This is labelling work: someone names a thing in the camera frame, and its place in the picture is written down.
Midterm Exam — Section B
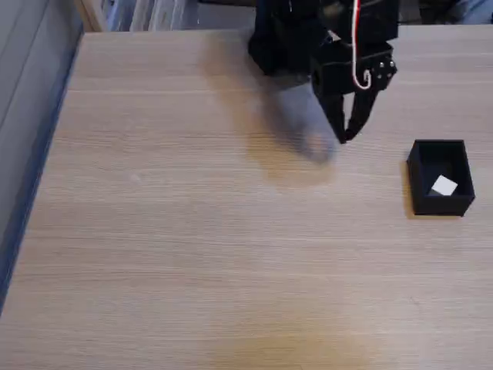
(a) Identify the white block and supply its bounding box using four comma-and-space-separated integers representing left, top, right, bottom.
430, 174, 459, 197

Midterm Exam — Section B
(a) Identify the black open box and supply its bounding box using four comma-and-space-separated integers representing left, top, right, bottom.
406, 139, 477, 217

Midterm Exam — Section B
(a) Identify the blue grey fabric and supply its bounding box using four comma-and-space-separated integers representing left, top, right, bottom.
419, 0, 493, 25

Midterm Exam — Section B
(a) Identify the white curtain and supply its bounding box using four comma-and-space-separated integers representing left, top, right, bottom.
107, 0, 201, 32

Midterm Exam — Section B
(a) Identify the white and red gripper cable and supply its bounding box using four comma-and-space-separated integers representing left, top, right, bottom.
349, 0, 374, 91

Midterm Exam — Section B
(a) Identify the wooden post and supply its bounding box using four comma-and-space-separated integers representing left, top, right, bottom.
74, 0, 109, 33

